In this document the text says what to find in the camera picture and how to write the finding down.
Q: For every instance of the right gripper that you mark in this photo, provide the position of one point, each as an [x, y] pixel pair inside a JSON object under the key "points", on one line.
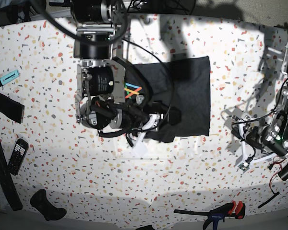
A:
{"points": [[138, 147]]}

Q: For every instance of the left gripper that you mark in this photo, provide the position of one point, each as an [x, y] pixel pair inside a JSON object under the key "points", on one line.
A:
{"points": [[253, 150]]}

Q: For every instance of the dark grey T-shirt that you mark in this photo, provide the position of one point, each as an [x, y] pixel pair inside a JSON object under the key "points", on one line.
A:
{"points": [[184, 84]]}

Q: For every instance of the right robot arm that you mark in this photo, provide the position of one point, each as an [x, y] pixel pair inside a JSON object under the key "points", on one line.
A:
{"points": [[100, 25]]}

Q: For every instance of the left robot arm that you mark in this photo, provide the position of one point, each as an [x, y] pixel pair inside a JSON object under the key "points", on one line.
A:
{"points": [[262, 141]]}

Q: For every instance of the small black stick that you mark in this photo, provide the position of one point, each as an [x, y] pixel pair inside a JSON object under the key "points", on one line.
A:
{"points": [[269, 200]]}

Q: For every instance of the black remote control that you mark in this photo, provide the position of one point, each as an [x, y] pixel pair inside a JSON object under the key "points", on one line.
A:
{"points": [[17, 157]]}

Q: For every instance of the black game controller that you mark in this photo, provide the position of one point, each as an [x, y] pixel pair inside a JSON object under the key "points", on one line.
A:
{"points": [[40, 202]]}

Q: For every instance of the light blue highlighter marker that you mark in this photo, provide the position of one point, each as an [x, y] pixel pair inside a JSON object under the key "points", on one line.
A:
{"points": [[9, 77]]}

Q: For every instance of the long black tube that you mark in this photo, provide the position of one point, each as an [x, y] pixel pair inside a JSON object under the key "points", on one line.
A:
{"points": [[7, 184]]}

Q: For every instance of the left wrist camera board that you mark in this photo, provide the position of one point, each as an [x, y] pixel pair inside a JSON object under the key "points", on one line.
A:
{"points": [[244, 166]]}

